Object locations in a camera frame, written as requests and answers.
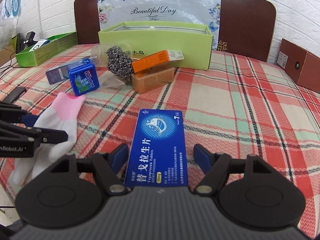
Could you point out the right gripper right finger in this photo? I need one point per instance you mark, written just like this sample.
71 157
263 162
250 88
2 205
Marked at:
215 167

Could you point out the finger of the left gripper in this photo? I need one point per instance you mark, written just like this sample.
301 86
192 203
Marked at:
14 114
42 135

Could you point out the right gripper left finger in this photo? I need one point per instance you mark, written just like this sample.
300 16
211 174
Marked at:
106 167

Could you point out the white glove pink cuff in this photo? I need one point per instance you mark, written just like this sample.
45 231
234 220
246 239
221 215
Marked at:
60 115

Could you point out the blue medicine tablet box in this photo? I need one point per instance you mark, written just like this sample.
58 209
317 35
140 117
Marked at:
158 155

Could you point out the iridescent long toothpaste box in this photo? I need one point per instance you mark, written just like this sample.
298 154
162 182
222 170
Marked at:
60 73

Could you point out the blue mint tin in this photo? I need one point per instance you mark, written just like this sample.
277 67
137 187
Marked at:
83 77

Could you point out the steel wool scrubber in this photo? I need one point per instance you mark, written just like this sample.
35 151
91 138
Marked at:
119 63

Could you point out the green box lid tray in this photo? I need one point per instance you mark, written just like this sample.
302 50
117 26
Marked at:
30 57

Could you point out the white blue box in tray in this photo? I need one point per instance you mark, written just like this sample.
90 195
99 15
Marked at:
39 44

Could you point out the clear plastic bag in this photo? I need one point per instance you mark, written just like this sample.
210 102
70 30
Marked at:
99 58

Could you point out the gold copper box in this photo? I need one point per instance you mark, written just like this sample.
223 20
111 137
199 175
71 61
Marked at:
152 78

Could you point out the orange white medicine box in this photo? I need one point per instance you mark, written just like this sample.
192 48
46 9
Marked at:
156 59

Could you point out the light green shoe box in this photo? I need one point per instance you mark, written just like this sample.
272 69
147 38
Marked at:
193 40

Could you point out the brown cardboard box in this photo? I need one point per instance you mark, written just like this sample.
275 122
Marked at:
301 65

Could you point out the dark brown headboard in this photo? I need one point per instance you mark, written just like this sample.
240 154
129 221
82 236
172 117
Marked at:
246 26

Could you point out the floral plastic bedding bag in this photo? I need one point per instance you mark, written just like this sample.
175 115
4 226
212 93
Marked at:
207 12

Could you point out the black device by wall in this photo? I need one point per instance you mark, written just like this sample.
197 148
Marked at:
24 42

